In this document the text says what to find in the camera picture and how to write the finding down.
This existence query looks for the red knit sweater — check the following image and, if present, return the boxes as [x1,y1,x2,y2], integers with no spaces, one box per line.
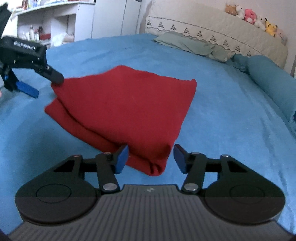
[45,65,197,176]

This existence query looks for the white shelving desk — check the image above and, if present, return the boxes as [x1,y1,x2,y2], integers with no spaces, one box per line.
[3,1,95,42]

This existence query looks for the light blue bed sheet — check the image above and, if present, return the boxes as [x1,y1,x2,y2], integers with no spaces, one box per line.
[1,34,295,233]

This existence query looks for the white wardrobe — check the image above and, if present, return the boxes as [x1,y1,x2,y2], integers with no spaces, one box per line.
[92,0,142,39]

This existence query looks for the teal folded duvet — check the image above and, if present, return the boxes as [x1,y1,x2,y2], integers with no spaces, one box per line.
[226,54,295,128]

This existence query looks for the grey-green pillow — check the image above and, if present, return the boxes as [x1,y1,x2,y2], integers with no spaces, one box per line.
[154,32,234,63]

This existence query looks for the beige embroidered headboard cover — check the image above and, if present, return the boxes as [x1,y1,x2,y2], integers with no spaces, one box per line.
[145,1,288,68]

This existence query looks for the yellow plush toy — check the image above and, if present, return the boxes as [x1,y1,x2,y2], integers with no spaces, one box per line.
[265,19,278,37]

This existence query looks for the pink plush toy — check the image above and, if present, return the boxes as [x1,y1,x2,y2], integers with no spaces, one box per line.
[244,9,257,25]

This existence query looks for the white plush toy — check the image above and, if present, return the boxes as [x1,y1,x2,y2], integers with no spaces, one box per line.
[236,6,245,20]

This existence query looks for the brown plush toy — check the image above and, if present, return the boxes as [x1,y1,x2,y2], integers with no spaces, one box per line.
[225,4,237,16]

